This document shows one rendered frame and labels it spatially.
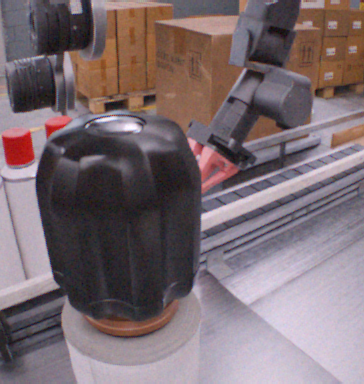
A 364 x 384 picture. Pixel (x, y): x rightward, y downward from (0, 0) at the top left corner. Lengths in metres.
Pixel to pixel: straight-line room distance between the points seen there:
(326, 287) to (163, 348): 0.44
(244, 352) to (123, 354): 0.26
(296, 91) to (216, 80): 0.32
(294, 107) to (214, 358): 0.33
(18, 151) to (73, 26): 0.54
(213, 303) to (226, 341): 0.06
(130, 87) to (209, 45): 3.13
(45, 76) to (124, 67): 2.49
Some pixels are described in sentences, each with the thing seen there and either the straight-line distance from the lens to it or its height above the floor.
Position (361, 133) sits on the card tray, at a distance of 1.22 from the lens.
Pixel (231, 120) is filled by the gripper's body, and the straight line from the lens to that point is 0.63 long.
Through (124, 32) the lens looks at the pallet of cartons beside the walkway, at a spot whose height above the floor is 0.68.
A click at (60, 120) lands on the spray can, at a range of 0.51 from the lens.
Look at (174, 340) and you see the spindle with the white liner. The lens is 0.25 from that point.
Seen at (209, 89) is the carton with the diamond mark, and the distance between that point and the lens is 0.87.
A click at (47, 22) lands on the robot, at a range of 0.97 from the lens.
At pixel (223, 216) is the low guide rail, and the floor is 0.91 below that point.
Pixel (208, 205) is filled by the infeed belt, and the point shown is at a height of 0.88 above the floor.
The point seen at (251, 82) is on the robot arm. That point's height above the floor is 1.09.
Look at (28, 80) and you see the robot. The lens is 1.44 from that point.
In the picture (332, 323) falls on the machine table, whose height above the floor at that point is 0.83.
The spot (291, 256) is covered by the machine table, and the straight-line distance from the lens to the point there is 0.71.
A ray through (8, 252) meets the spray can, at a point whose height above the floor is 0.96.
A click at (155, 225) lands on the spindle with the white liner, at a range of 0.19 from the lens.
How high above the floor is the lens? 1.25
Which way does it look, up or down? 29 degrees down
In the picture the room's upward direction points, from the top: straight up
